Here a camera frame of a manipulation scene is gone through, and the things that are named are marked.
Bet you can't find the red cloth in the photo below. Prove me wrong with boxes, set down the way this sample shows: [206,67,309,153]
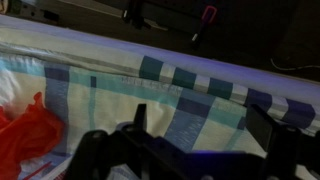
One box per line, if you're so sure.
[0,91,67,180]

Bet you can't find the white floor cable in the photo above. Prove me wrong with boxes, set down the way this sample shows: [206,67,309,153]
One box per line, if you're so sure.
[269,57,320,73]

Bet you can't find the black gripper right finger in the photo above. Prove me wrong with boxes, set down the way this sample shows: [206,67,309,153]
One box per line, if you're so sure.
[245,103,285,154]

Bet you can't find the blue plaid duvet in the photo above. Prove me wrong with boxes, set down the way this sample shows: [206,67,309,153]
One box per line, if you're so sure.
[0,26,320,180]

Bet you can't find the black tripod stand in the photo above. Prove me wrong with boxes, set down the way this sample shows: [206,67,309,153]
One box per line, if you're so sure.
[121,0,146,29]

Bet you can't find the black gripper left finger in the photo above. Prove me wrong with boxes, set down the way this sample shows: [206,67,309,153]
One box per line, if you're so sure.
[133,103,148,133]

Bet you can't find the white mattress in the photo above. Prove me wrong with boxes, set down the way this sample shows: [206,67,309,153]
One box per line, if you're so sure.
[0,13,320,104]

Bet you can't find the red handled black clamp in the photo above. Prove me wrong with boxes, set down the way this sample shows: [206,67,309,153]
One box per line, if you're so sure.
[190,4,218,45]

